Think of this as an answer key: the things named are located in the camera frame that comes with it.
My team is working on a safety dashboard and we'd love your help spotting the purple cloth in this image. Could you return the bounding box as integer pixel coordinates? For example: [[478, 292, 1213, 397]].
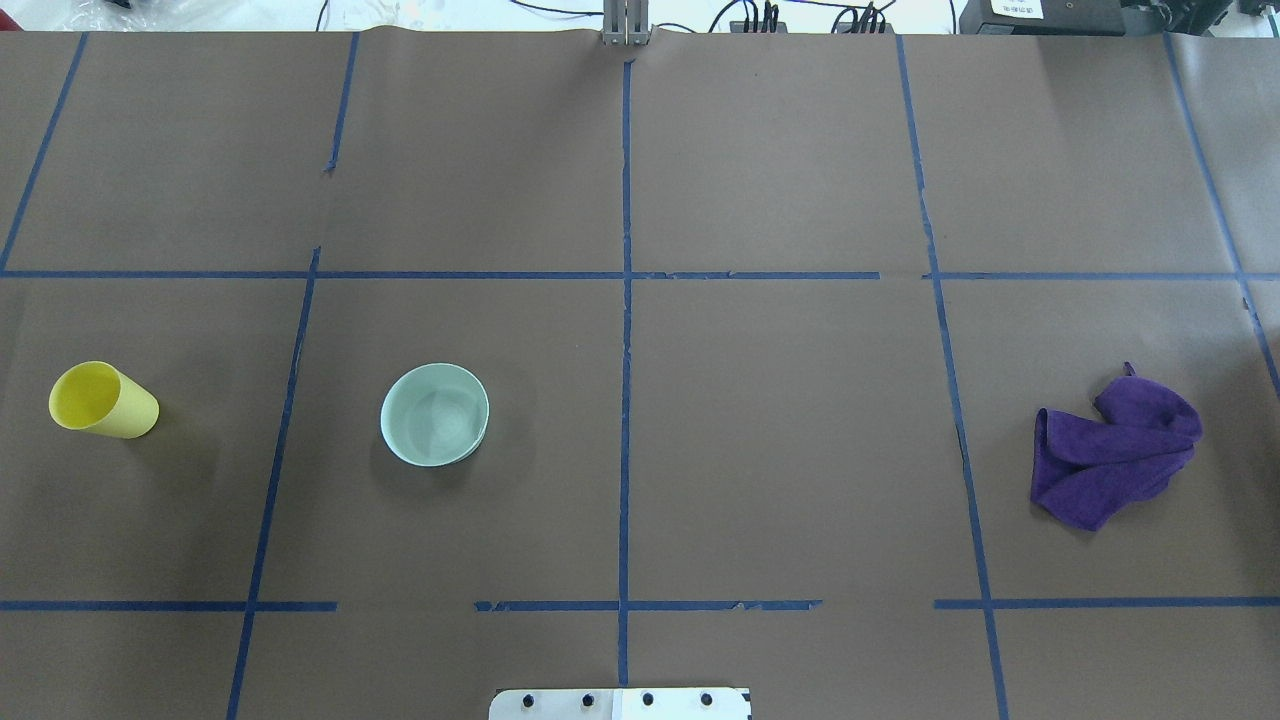
[[1029, 363, 1204, 532]]

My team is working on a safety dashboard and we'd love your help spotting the yellow plastic cup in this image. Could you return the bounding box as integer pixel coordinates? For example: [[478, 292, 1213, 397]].
[[47, 361, 160, 439]]

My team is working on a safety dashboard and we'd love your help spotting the black box with label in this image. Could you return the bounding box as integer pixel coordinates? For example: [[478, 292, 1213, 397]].
[[957, 1, 1126, 37]]

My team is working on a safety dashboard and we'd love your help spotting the light green bowl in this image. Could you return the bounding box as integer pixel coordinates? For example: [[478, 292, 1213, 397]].
[[379, 363, 490, 468]]

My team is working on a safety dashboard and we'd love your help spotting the black power strip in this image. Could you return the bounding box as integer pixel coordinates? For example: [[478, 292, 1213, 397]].
[[726, 1, 787, 35]]

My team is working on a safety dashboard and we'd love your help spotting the aluminium frame post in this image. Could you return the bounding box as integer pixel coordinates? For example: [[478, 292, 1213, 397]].
[[602, 0, 652, 47]]

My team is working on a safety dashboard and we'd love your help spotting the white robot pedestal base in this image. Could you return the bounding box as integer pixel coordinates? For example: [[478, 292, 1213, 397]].
[[488, 687, 753, 719]]

